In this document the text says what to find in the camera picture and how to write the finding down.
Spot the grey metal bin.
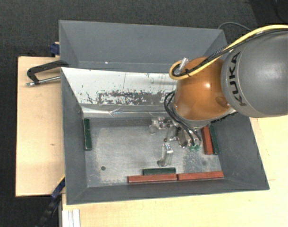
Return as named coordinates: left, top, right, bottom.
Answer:
left=58, top=19, right=270, bottom=205

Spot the pale flat board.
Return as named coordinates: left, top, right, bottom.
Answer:
left=15, top=56, right=67, bottom=197

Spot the red-brown flat block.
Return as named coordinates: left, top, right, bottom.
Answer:
left=177, top=171, right=225, bottom=182
left=201, top=126, right=214, bottom=156
left=127, top=173, right=178, bottom=184

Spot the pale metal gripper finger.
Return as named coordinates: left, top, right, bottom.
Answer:
left=157, top=143, right=174, bottom=167
left=149, top=117, right=165, bottom=135

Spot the dark green flat block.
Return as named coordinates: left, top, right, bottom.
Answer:
left=209, top=124, right=221, bottom=155
left=83, top=118, right=93, bottom=151
left=142, top=167, right=177, bottom=176

